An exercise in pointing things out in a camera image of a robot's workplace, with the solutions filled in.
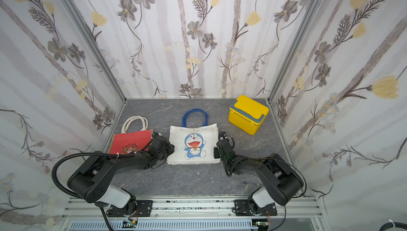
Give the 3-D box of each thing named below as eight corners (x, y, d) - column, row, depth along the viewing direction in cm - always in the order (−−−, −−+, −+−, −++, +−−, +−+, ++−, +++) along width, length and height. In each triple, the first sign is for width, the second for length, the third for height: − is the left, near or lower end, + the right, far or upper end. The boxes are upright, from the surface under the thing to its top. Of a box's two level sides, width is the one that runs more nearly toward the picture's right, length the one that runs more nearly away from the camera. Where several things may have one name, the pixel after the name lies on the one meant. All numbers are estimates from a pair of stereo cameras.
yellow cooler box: (223, 123, 109) (225, 109, 97) (238, 108, 118) (241, 93, 106) (250, 141, 100) (256, 127, 88) (263, 123, 109) (270, 108, 97)
